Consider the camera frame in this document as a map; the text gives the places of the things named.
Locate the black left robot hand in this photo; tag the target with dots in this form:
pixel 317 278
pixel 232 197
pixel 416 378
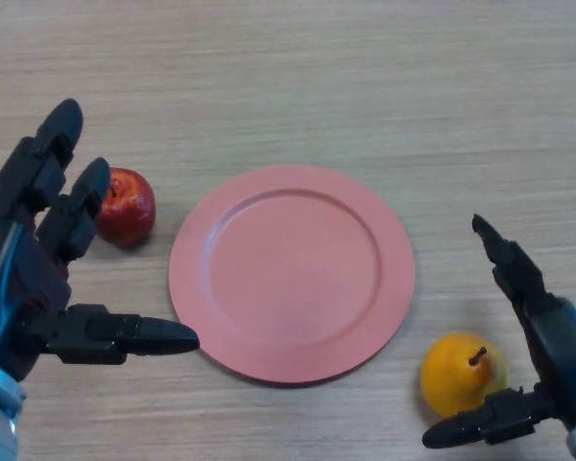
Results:
pixel 14 269

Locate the red apple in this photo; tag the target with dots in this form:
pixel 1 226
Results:
pixel 127 211

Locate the yellow pear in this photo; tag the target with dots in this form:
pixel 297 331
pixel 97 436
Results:
pixel 453 379

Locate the pink round plate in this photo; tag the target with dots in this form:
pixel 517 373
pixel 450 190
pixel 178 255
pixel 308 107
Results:
pixel 293 278

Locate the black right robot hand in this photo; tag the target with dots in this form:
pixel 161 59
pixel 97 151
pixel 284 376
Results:
pixel 564 350

